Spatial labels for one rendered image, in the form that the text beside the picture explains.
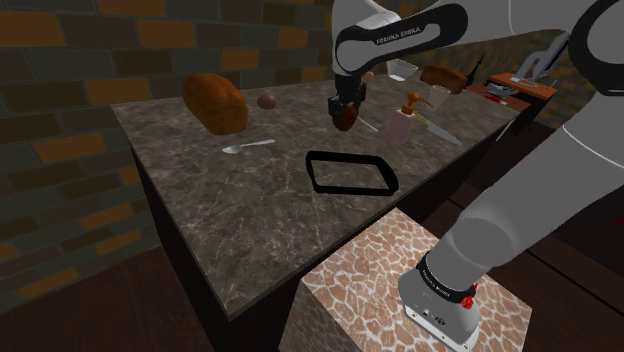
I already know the reddish brown round thing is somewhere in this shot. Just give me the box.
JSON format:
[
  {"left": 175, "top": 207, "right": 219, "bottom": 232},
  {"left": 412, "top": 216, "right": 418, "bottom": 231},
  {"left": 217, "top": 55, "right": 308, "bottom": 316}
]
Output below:
[{"left": 333, "top": 105, "right": 360, "bottom": 133}]

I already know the pink soap dispenser orange pump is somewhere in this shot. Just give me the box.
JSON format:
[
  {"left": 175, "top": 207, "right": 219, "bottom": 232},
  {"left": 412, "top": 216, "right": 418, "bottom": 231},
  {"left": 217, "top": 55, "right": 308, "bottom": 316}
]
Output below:
[{"left": 381, "top": 91, "right": 435, "bottom": 147}]

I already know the black rectangular tray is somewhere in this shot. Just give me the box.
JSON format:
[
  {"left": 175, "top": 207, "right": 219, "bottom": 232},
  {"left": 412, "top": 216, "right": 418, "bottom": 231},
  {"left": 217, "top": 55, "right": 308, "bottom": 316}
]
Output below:
[{"left": 304, "top": 149, "right": 400, "bottom": 198}]

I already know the white cup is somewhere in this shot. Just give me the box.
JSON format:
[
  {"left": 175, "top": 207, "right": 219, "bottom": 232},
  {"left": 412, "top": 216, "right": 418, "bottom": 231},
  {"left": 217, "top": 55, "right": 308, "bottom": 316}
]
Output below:
[{"left": 427, "top": 84, "right": 453, "bottom": 112}]

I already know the silver spoon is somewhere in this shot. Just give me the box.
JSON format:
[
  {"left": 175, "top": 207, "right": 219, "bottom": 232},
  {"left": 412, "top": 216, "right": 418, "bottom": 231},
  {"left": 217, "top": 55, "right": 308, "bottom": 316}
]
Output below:
[{"left": 221, "top": 138, "right": 277, "bottom": 156}]

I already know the large brown bread loaf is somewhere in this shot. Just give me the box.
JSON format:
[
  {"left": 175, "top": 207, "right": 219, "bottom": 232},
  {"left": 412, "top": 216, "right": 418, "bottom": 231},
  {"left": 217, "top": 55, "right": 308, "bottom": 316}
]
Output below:
[{"left": 182, "top": 72, "right": 250, "bottom": 137}]

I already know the red brown side table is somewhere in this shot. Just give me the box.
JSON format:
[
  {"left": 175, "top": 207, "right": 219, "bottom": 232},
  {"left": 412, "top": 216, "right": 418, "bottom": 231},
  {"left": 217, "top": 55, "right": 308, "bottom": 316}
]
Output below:
[{"left": 466, "top": 30, "right": 571, "bottom": 144}]

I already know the patterned robot stand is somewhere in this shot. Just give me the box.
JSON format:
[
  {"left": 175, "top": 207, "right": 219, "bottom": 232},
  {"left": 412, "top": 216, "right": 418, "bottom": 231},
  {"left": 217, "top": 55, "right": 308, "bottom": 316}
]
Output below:
[{"left": 278, "top": 206, "right": 534, "bottom": 352}]

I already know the yellow handled kitchen knife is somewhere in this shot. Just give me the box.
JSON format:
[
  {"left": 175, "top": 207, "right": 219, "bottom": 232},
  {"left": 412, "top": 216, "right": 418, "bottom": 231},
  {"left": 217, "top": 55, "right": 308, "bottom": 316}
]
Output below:
[{"left": 413, "top": 112, "right": 465, "bottom": 147}]

